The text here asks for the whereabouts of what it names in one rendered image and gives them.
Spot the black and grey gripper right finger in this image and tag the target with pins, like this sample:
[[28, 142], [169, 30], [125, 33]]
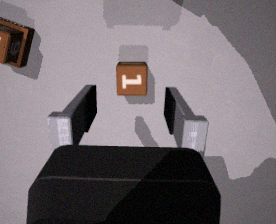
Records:
[[189, 130]]

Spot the brown rectangular tray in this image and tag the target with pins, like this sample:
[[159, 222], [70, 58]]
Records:
[[26, 41]]

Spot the brown cube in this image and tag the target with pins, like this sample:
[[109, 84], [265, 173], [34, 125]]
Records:
[[10, 43], [131, 78]]

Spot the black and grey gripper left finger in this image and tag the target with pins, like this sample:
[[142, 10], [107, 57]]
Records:
[[68, 127]]

